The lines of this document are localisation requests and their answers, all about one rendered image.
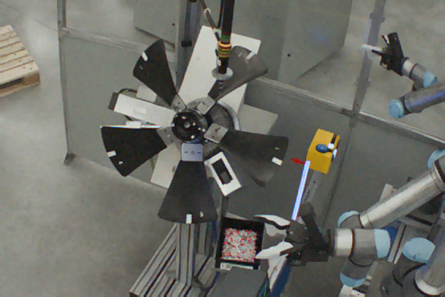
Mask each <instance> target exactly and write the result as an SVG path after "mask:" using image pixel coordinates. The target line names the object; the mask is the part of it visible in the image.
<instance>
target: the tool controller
mask: <svg viewBox="0 0 445 297"><path fill-rule="evenodd" d="M215 297H272V294H271V290H270V286H269V274H268V273H267V272H265V271H262V270H253V269H249V268H243V267H235V266H232V267H231V269H230V271H229V273H228V274H227V276H226V278H225V280H224V281H223V282H222V285H221V286H220V288H219V289H218V291H217V293H216V296H215Z"/></svg>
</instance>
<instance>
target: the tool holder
mask: <svg viewBox="0 0 445 297"><path fill-rule="evenodd" d="M218 45H219V43H216V49H215V55H216V65H215V67H214V68H213V69H212V71H211V75H212V77H214V78H215V79H217V80H228V79H231V78H232V76H233V72H232V70H231V69H229V68H227V73H226V74H225V75H221V74H219V73H218V58H219V55H218Z"/></svg>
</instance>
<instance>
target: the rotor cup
mask: <svg viewBox="0 0 445 297"><path fill-rule="evenodd" d="M197 111H198V110H197V109H183V110H180V111H179V112H177V113H176V114H175V116H174V117H173V119H172V124H171V127H172V132H173V134H174V135H175V136H176V138H178V139H179V140H181V141H182V142H184V143H188V142H190V143H189V144H201V145H202V146H204V145H206V144H208V143H209V142H210V141H205V140H203V135H204V134H205V133H206V132H207V130H208V129H209V127H210V126H211V124H213V123H215V121H214V118H213V117H212V116H211V115H210V114H209V113H208V115H207V116H205V115H204V114H202V113H200V112H199V111H198V112H199V113H198V112H197ZM185 122H189V127H187V128H186V127H185V126H184V123H185ZM203 129H205V132H204V131H203Z"/></svg>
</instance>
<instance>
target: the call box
mask: <svg viewBox="0 0 445 297"><path fill-rule="evenodd" d="M333 136H334V134H333V133H329V132H326V131H324V130H321V129H318V130H317V132H316V134H315V137H314V139H313V141H312V143H311V145H310V148H309V150H308V154H307V158H306V161H305V163H306V162H307V161H308V160H309V162H310V163H309V165H308V167H309V168H311V169H315V170H316V171H319V172H323V173H325V174H327V173H328V171H329V168H330V166H331V160H332V157H333V155H334V151H335V148H336V146H337V144H338V142H339V139H340V136H339V135H338V136H337V138H336V139H335V143H334V147H333V148H330V147H328V145H329V144H330V142H331V138H332V137H333ZM319 144H325V145H326V146H327V150H328V149H333V151H332V153H329V152H327V151H326V152H320V151H319V150H318V149H317V146H318V145H319Z"/></svg>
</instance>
